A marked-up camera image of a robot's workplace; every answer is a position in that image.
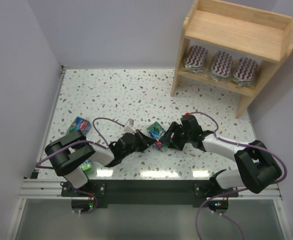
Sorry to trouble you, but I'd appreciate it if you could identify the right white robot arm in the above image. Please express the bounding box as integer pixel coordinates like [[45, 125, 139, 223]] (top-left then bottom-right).
[[159, 115, 283, 194]]

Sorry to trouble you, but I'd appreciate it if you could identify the purple zigzag sponge pack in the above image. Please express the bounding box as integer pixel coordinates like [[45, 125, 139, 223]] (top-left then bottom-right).
[[209, 50, 234, 81], [232, 57, 259, 88], [184, 45, 208, 74]]

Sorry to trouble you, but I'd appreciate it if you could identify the aluminium frame rail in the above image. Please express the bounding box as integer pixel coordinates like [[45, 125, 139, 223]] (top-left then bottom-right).
[[17, 65, 69, 200]]

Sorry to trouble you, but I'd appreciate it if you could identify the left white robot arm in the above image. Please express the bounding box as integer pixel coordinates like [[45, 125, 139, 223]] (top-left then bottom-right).
[[44, 130, 156, 189]]

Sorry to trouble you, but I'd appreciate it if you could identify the wooden two-tier shelf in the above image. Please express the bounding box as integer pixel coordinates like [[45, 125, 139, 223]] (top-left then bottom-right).
[[170, 0, 293, 119]]

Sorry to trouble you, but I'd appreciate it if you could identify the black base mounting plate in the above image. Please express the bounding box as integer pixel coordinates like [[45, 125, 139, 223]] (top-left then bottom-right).
[[60, 178, 240, 209]]

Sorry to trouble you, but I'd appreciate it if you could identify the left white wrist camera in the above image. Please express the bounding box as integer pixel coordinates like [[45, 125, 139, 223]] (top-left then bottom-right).
[[123, 118, 136, 134]]

